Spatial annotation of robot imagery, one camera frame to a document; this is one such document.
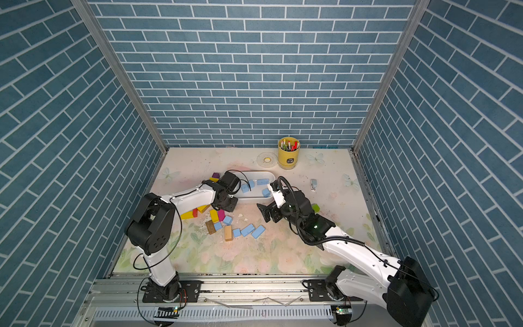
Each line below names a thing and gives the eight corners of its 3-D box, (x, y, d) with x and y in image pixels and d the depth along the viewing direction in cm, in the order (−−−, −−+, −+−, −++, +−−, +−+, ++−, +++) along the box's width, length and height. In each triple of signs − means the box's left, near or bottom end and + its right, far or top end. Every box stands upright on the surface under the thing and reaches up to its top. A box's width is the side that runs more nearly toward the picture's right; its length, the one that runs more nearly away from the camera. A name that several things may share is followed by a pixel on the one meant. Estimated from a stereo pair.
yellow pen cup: (278, 171, 113) (279, 152, 101) (278, 156, 121) (279, 136, 109) (297, 172, 113) (301, 152, 101) (296, 156, 121) (299, 136, 109)
